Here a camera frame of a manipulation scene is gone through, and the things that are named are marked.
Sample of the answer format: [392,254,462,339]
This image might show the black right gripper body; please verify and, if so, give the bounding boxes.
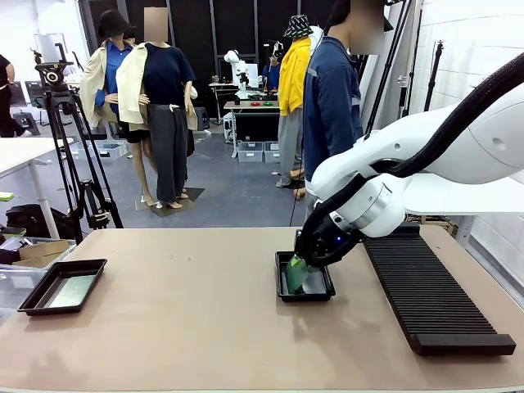
[295,223,361,259]

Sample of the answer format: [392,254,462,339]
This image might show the black rectangular ESD tray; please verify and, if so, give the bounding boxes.
[274,251,337,304]
[16,258,108,317]

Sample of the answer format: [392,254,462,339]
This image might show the black equipment bag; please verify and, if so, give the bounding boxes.
[6,203,77,241]

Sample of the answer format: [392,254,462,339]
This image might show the brown cardboard box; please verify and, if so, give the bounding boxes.
[11,239,70,269]

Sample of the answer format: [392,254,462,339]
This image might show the white table with leg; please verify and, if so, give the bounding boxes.
[0,137,75,241]

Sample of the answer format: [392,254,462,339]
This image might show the large clear plastic crate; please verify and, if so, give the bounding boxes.
[0,261,54,324]

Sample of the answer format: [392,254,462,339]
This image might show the black step stool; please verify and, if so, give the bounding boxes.
[11,111,41,137]

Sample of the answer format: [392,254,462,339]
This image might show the background person black clothes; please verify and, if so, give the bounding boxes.
[0,52,32,138]

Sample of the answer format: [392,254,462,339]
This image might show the clear plastic storage bin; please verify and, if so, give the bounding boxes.
[237,141,264,164]
[264,141,282,164]

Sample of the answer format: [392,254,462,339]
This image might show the low clear floor bin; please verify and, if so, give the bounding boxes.
[97,142,129,160]

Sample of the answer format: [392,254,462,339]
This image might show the person in denim jacket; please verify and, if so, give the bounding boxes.
[302,0,394,226]

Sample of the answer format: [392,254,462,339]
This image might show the background table dark panel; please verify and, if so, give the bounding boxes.
[223,100,282,159]

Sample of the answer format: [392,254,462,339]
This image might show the black slotted board rack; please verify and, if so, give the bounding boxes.
[362,223,517,356]

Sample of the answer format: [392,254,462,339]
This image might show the white box under table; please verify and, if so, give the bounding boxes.
[223,112,237,144]

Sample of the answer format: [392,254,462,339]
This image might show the mannequin yellow top bucket hat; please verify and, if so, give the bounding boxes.
[276,15,314,192]

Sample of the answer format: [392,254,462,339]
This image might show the dark plastic stool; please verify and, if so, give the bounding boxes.
[192,106,210,132]

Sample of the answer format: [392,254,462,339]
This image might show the background person blue shirt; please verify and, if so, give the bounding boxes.
[261,40,283,93]

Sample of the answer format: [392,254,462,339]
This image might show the mannequin blue shirt black hat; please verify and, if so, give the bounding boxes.
[79,10,159,208]

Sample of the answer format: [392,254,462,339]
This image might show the white background desk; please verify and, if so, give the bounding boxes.
[208,81,241,124]

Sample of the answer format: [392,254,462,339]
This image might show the black slanted stand poles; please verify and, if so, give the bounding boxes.
[364,0,414,136]

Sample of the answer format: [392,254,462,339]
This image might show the small white background robot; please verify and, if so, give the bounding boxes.
[224,49,251,100]

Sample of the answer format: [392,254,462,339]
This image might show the black stand with clamp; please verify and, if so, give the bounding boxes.
[399,7,423,120]

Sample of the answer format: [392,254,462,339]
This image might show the thin black light stand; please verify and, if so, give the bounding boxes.
[422,39,446,112]

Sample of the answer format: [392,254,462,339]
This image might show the mannequin navy tee cream jacket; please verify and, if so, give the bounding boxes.
[115,7,198,210]

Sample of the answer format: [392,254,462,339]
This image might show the white hooded garment mannequin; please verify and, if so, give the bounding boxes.
[309,25,327,54]

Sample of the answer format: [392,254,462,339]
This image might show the black camera tripod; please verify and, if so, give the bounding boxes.
[43,89,124,246]

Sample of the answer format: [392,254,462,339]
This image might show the dark mannequin base plate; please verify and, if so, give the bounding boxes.
[134,187,206,217]

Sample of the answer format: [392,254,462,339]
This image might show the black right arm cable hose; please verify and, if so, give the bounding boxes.
[295,52,524,269]

